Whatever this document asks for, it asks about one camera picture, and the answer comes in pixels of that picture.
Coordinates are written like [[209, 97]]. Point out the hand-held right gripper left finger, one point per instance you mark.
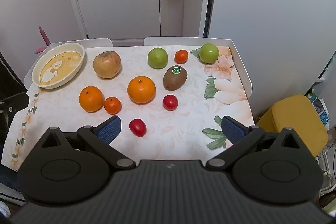
[[110, 129]]

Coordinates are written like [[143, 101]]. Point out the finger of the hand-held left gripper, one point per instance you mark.
[[14, 106]]

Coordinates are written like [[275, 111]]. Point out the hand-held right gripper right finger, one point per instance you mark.
[[232, 130]]

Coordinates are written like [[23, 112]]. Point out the small tangerine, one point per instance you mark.
[[181, 56], [113, 105]]

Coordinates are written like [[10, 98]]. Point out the red cherry tomato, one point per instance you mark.
[[137, 127], [170, 102]]

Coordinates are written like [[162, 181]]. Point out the orange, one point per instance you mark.
[[91, 99], [141, 90]]

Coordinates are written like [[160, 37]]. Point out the cream bowl with bear print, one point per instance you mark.
[[60, 66]]

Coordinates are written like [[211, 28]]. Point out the brown kiwi with green sticker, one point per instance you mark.
[[175, 79]]

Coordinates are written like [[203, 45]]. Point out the green apple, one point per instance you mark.
[[209, 53], [157, 58]]

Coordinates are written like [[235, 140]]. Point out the yellow stool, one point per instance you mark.
[[291, 121]]

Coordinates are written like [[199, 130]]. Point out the white rimmed table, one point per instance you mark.
[[242, 69]]

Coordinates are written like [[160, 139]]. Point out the yellow-brown apple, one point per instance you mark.
[[107, 65]]

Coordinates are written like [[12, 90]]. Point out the blue patterned packet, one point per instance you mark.
[[321, 109]]

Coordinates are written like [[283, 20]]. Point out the white wardrobe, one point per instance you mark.
[[275, 16]]

